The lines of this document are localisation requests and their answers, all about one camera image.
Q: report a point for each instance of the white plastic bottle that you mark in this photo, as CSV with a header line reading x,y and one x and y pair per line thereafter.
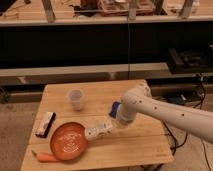
x,y
99,130

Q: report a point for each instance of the orange ceramic bowl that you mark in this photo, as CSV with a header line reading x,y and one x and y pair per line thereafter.
x,y
68,141

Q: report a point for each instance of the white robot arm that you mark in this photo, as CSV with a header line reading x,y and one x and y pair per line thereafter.
x,y
139,100

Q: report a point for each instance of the blue sponge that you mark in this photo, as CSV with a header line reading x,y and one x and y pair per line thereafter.
x,y
114,109

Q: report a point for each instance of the clear plastic cup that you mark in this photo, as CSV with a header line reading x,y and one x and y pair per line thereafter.
x,y
76,98

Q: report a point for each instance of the wooden table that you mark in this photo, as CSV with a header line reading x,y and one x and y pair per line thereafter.
x,y
142,143

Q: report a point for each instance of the black and silver packet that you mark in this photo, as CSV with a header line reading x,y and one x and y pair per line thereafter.
x,y
45,124

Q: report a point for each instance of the black box on shelf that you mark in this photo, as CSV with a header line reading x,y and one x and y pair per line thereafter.
x,y
190,61

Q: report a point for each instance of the red tray on shelf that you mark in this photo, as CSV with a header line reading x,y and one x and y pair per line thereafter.
x,y
113,7

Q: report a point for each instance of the orange carrot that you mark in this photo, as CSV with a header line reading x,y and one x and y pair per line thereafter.
x,y
44,157

